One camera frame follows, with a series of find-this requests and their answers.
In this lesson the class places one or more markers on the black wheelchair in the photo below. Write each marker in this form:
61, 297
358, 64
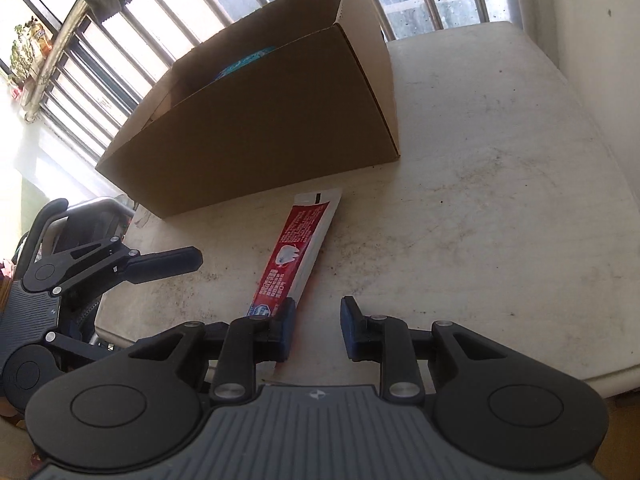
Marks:
59, 227

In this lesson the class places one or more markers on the brown cardboard box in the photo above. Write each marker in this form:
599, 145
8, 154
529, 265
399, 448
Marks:
321, 103

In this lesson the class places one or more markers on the potted green plant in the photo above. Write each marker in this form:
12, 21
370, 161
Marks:
22, 53

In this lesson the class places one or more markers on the orange bottle on sill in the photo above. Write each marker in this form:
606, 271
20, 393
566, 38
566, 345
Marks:
39, 35

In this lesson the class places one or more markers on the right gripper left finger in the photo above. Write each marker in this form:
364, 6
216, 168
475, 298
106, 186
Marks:
220, 359

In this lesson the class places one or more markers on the red white toothpaste tube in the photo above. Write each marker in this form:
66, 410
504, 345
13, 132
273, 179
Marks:
295, 252

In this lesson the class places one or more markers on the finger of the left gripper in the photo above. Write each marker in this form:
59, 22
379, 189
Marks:
150, 262

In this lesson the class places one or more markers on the blue teal wipes pack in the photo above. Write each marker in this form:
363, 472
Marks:
249, 59

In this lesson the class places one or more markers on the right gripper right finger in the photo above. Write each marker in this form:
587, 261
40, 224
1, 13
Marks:
448, 348

